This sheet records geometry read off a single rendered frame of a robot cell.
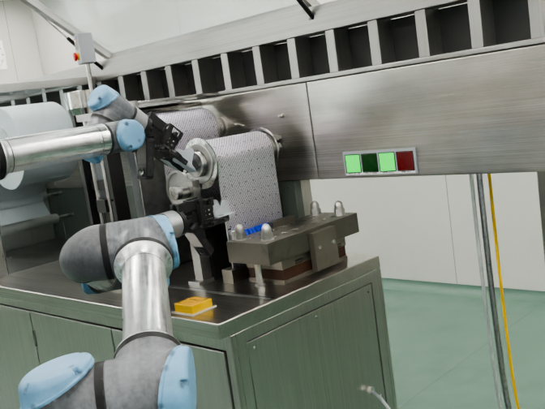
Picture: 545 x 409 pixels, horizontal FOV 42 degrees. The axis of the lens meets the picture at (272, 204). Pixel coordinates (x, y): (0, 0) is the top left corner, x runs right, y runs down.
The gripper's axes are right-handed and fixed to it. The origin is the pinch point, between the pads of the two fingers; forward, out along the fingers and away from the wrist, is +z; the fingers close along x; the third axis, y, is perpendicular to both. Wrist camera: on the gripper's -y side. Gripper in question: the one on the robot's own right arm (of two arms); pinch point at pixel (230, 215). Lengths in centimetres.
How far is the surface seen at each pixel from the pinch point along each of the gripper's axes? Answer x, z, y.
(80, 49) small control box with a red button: 59, -2, 56
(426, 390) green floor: 24, 124, -109
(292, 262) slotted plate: -19.0, 2.9, -13.7
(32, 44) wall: 556, 258, 124
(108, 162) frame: 33.1, -16.1, 19.4
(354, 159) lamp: -24.8, 28.9, 10.7
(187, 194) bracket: 7.9, -8.1, 7.9
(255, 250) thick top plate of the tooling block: -15.5, -6.9, -7.9
